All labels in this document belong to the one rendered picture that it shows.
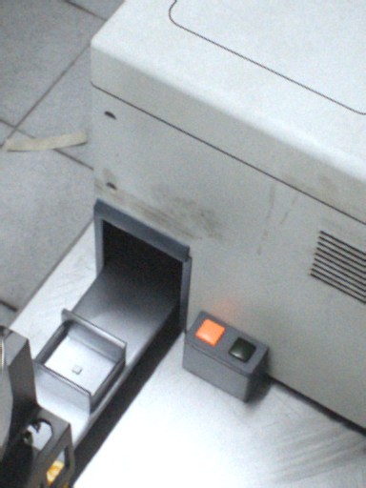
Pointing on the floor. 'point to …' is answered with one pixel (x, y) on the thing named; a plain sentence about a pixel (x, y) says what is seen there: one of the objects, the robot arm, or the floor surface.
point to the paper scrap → (49, 142)
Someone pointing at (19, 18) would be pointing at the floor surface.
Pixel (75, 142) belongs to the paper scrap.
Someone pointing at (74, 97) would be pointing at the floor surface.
